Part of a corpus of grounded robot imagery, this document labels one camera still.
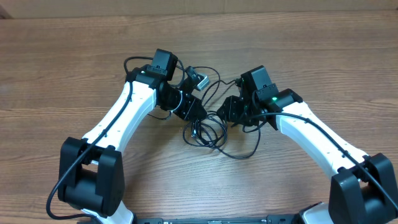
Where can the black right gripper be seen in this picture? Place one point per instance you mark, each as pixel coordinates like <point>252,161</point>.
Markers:
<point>230,107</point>

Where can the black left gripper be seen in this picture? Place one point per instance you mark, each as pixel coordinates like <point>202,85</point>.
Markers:
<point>187,113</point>

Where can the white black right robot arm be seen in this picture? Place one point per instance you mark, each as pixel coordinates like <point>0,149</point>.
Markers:
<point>363,188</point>

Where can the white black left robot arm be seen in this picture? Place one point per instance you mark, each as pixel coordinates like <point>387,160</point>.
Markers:
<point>91,174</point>

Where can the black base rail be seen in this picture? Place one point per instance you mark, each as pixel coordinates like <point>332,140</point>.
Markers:
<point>269,219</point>

